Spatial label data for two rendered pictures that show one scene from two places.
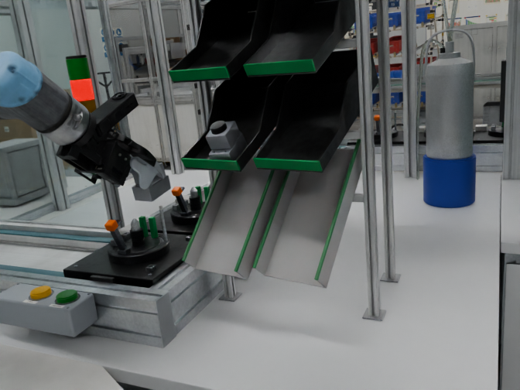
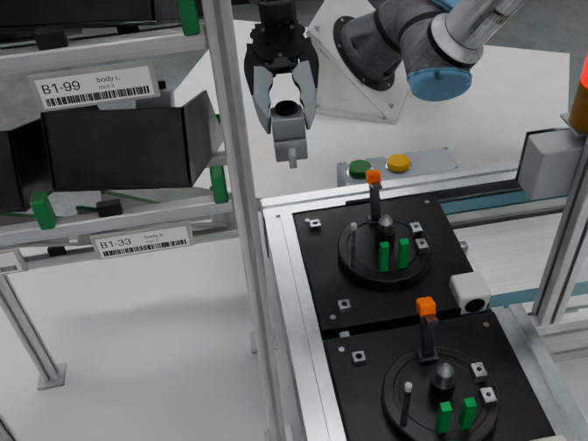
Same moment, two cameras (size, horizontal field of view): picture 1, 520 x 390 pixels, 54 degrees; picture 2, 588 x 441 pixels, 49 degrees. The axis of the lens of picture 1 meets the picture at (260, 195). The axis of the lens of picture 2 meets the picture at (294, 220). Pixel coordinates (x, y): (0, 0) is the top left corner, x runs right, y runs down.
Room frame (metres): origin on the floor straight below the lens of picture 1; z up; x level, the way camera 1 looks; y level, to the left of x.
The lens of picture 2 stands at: (1.60, -0.18, 1.68)
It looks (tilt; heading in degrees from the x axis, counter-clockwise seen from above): 43 degrees down; 148
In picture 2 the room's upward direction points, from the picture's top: 4 degrees counter-clockwise
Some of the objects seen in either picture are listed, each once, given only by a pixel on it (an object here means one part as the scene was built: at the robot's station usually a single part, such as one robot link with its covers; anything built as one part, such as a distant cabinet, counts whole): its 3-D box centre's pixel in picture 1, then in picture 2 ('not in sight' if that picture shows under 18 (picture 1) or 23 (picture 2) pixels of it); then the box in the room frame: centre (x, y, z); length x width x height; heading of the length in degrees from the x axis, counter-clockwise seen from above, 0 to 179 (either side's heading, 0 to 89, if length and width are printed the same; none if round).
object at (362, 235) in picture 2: (139, 248); (384, 250); (1.11, 0.29, 0.98); 0.14 x 0.14 x 0.02
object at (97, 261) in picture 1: (140, 255); (383, 259); (1.11, 0.29, 0.96); 0.24 x 0.24 x 0.02; 64
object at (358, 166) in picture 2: (67, 298); (360, 170); (0.92, 0.39, 0.96); 0.04 x 0.04 x 0.02
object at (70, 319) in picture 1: (44, 308); (397, 178); (0.95, 0.46, 0.93); 0.21 x 0.07 x 0.06; 64
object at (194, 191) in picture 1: (195, 200); (443, 384); (1.34, 0.18, 1.01); 0.24 x 0.24 x 0.13; 64
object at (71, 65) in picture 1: (78, 69); not in sight; (1.30, 0.41, 1.39); 0.05 x 0.05 x 0.05
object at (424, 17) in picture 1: (397, 61); not in sight; (8.37, -2.38, 0.94); 1.34 x 0.93 x 1.87; 59
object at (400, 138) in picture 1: (381, 126); not in sight; (2.19, -0.55, 1.01); 0.24 x 0.24 x 0.13; 64
